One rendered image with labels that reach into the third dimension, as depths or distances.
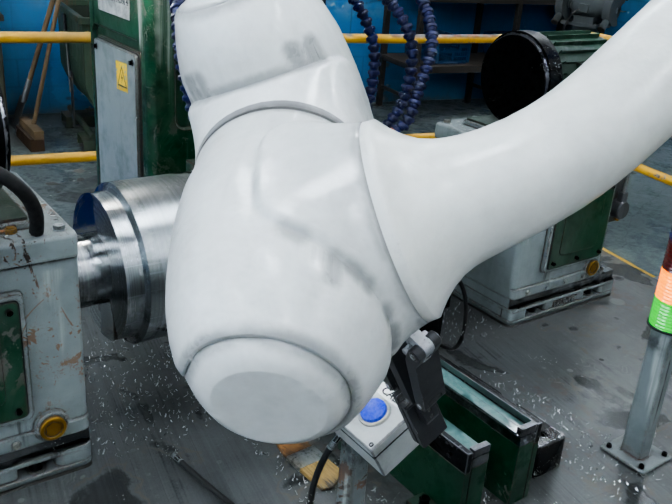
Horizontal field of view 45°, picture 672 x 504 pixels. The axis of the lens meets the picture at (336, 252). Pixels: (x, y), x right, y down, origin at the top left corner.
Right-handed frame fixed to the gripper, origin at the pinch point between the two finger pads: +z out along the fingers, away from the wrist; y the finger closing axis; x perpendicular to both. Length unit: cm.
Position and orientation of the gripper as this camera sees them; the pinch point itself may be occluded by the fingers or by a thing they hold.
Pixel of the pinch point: (420, 411)
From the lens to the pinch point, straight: 73.5
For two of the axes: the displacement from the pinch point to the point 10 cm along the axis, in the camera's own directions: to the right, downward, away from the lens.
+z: 3.3, 7.2, 6.1
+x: -7.4, 6.0, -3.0
